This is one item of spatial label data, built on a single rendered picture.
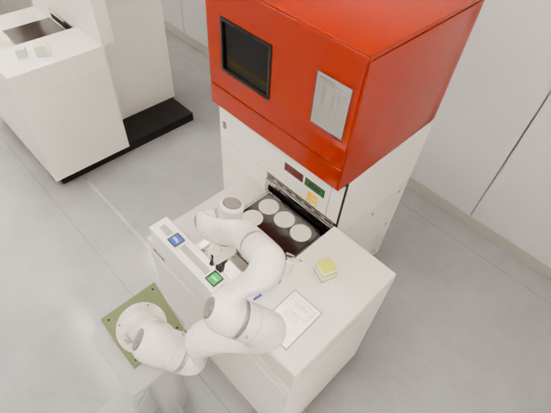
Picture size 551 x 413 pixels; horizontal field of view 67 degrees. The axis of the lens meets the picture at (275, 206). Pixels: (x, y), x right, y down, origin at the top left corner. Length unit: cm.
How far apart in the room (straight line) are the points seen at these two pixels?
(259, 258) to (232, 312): 15
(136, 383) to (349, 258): 97
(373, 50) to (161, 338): 107
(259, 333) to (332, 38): 92
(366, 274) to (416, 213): 171
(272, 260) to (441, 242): 242
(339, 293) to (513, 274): 191
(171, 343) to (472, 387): 199
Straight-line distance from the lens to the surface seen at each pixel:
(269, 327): 104
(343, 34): 144
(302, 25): 149
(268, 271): 102
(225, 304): 98
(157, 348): 131
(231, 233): 123
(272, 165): 204
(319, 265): 170
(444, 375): 283
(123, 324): 170
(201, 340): 115
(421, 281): 308
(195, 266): 177
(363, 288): 177
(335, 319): 167
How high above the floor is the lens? 245
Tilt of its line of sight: 49 degrees down
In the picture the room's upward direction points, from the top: 5 degrees clockwise
